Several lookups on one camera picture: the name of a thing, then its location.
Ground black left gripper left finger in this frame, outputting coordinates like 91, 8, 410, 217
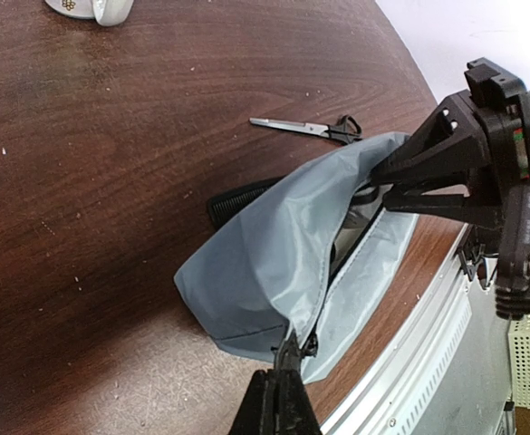
228, 370, 277, 435

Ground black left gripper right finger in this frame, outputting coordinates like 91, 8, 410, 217
275, 370, 321, 435

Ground grey zippered pouch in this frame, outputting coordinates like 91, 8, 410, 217
174, 132, 418, 383

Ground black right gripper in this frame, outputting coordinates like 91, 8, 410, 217
371, 58, 530, 229

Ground black hair comb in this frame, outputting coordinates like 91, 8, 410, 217
207, 177, 282, 230

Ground cream perforated basket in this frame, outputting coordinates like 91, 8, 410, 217
508, 315, 530, 410

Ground silver scissors black handles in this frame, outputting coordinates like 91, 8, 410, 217
249, 115, 362, 145

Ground white floral mug yellow inside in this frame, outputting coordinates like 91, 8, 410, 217
44, 0, 134, 27

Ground aluminium table front rail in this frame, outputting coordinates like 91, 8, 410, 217
321, 227, 516, 434

